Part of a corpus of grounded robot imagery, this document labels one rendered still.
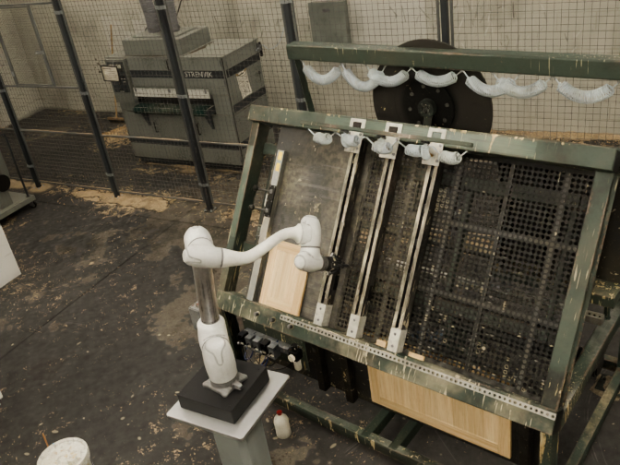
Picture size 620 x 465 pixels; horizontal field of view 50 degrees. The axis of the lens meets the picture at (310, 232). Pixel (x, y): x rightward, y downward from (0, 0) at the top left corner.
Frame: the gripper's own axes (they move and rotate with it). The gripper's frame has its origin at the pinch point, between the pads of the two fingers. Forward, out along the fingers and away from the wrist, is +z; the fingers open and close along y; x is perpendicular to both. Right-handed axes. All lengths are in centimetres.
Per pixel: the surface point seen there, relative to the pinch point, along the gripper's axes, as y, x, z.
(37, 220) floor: -63, 514, 133
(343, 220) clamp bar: 24.5, 7.1, 1.0
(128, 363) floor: -125, 199, 37
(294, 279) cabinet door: -16.8, 36.0, 6.9
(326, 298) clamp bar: -21.1, 7.2, 1.2
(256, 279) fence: -24, 64, 5
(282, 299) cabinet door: -31, 42, 7
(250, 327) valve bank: -54, 61, 7
